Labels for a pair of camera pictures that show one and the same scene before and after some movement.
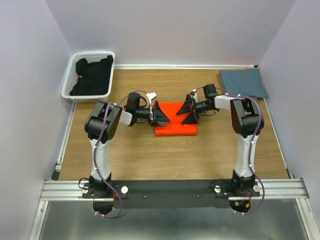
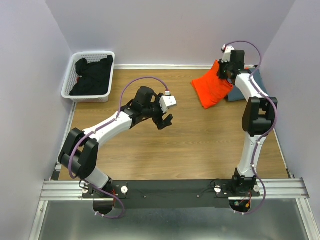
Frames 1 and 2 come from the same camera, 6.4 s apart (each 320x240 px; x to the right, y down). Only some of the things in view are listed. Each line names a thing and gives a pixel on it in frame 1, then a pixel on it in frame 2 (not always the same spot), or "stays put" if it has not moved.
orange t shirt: x=175 y=126 to x=210 y=88
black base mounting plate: x=139 y=194 stays put
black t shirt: x=94 y=77 stays put
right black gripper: x=186 y=107 to x=220 y=64
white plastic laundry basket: x=89 y=77 stays put
